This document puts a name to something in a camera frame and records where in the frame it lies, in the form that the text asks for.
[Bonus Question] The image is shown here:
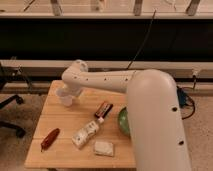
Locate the black floor cable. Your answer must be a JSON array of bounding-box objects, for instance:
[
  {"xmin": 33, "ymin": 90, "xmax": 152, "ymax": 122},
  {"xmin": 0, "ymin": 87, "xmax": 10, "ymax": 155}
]
[{"xmin": 181, "ymin": 94, "xmax": 196, "ymax": 121}]

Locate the white grey sponge block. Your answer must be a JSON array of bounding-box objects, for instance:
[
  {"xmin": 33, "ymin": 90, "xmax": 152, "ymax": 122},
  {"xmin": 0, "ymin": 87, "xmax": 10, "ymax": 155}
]
[{"xmin": 94, "ymin": 141, "xmax": 114, "ymax": 157}]

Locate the brown candy bar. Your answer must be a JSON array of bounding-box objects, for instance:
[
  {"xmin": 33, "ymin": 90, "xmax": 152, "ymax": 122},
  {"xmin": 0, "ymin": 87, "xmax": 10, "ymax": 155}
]
[{"xmin": 94, "ymin": 101, "xmax": 113, "ymax": 118}]

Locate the black hanging cable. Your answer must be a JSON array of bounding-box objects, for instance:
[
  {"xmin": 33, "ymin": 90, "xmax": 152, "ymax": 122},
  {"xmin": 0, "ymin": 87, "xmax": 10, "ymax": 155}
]
[{"xmin": 125, "ymin": 9, "xmax": 157, "ymax": 71}]

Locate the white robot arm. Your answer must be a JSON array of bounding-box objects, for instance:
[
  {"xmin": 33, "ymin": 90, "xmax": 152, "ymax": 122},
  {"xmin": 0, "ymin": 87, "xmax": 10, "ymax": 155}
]
[{"xmin": 62, "ymin": 60, "xmax": 192, "ymax": 171}]

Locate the green ceramic bowl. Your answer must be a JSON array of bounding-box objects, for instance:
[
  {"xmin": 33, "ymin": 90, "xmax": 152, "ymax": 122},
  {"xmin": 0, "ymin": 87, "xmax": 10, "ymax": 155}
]
[{"xmin": 117, "ymin": 108, "xmax": 130, "ymax": 137}]

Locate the red brown sausage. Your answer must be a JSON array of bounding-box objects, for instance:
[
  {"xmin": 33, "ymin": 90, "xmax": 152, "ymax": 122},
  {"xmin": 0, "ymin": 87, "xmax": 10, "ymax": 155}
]
[{"xmin": 41, "ymin": 128, "xmax": 60, "ymax": 151}]

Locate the blue power box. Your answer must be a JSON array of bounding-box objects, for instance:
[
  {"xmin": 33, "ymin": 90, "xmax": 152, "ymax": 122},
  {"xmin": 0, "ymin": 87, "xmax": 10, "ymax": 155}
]
[{"xmin": 177, "ymin": 88, "xmax": 187, "ymax": 107}]

